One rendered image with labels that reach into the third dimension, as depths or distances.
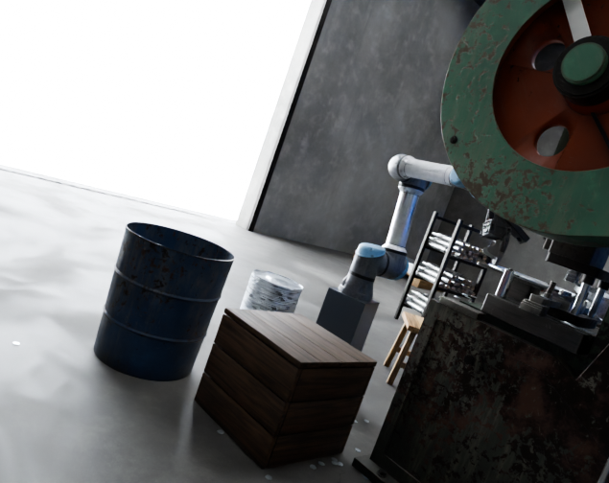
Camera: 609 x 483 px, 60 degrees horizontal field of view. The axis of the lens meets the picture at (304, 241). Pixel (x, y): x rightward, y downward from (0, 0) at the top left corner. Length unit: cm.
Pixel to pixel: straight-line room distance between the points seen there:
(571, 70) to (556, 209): 34
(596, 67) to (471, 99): 35
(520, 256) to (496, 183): 764
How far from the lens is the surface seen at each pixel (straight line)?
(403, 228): 236
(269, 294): 279
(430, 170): 214
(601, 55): 148
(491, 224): 200
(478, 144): 159
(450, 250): 422
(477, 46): 171
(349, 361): 174
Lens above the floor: 85
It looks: 6 degrees down
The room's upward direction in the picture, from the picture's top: 19 degrees clockwise
